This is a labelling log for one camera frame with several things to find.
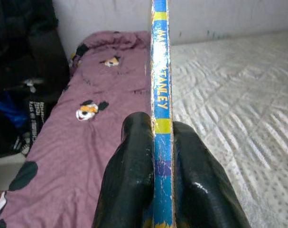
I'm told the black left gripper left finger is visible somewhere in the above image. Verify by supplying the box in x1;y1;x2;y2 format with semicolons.
93;111;156;228

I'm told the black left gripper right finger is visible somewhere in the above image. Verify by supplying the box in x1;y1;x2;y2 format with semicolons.
172;121;252;228

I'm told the blue yellow children's book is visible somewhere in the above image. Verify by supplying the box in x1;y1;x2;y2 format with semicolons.
143;0;175;228

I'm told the pink cartoon print blanket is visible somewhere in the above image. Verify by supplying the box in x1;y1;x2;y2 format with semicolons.
0;30;152;228

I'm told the white quilted mattress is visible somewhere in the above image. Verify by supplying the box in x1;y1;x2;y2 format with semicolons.
168;29;288;228

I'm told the black bag with white print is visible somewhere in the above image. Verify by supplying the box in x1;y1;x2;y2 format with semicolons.
13;78;52;156

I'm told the blue bag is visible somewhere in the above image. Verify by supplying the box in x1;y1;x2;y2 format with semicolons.
0;98;27;126

